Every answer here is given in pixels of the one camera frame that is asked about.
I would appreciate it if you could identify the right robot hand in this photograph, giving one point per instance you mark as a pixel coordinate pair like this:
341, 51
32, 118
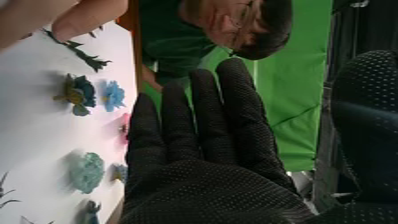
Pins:
206, 186

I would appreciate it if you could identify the person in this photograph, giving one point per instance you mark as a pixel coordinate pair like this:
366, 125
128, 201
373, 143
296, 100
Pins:
170, 36

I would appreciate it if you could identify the small blue flower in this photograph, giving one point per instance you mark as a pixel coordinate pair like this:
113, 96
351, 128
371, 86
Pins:
119, 173
90, 211

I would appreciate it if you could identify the teal flower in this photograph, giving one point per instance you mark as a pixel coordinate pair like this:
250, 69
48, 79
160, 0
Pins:
87, 172

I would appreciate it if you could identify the pink flower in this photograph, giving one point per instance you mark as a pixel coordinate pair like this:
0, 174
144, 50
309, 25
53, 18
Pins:
122, 128

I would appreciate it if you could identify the white sheet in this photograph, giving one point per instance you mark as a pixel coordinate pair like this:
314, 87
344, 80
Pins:
35, 133

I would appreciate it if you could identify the green sprig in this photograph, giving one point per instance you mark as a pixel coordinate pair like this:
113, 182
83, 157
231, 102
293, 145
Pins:
88, 59
3, 193

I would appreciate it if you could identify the dark blue flower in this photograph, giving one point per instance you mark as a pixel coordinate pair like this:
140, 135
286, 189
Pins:
80, 95

